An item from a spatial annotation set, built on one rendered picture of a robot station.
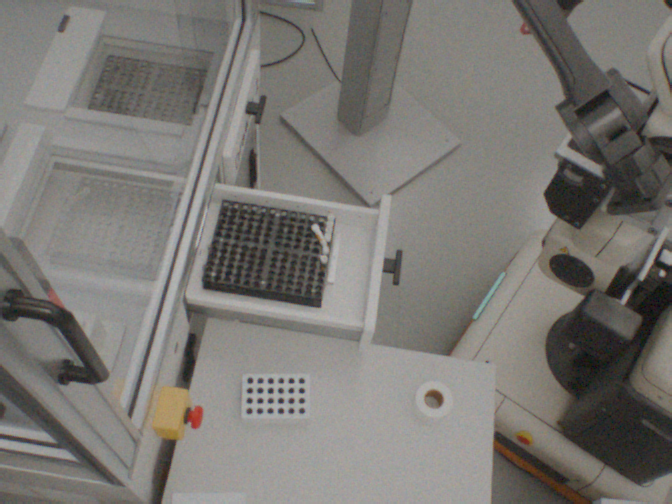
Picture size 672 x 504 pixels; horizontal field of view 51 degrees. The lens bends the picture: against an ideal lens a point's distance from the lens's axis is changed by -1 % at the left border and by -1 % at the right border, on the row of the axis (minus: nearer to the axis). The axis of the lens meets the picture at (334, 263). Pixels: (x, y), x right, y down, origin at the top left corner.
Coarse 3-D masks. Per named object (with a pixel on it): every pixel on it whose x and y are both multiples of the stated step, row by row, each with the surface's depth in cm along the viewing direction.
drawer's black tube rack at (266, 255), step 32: (224, 224) 133; (256, 224) 133; (288, 224) 134; (320, 224) 138; (224, 256) 130; (256, 256) 130; (288, 256) 131; (320, 256) 131; (224, 288) 130; (256, 288) 127; (288, 288) 128; (320, 288) 132
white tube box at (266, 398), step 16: (256, 384) 129; (272, 384) 130; (288, 384) 130; (304, 384) 130; (256, 400) 128; (272, 400) 130; (288, 400) 129; (304, 400) 130; (256, 416) 127; (272, 416) 127; (288, 416) 127; (304, 416) 127
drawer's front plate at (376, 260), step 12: (384, 204) 134; (384, 216) 133; (384, 228) 132; (384, 240) 131; (372, 252) 138; (372, 264) 131; (372, 276) 127; (372, 288) 126; (372, 300) 125; (372, 312) 124; (372, 324) 123; (372, 336) 124; (360, 348) 130
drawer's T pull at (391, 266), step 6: (396, 252) 132; (384, 258) 131; (396, 258) 131; (384, 264) 130; (390, 264) 130; (396, 264) 130; (384, 270) 130; (390, 270) 130; (396, 270) 130; (396, 276) 129; (396, 282) 129
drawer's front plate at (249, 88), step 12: (252, 60) 149; (252, 72) 147; (252, 84) 148; (240, 96) 144; (252, 96) 151; (240, 108) 142; (240, 120) 141; (228, 132) 139; (240, 132) 143; (228, 144) 138; (240, 144) 145; (228, 156) 137; (240, 156) 149; (228, 168) 140; (228, 180) 144
